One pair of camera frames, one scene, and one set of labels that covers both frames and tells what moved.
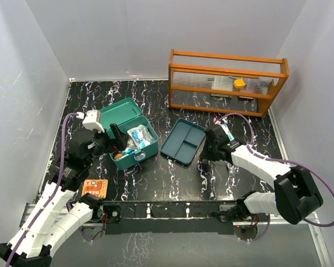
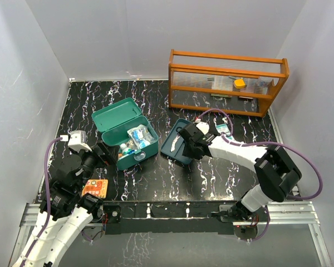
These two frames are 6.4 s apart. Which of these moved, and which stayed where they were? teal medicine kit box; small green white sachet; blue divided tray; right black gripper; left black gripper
Moved: right black gripper; left black gripper
Stayed: blue divided tray; small green white sachet; teal medicine kit box
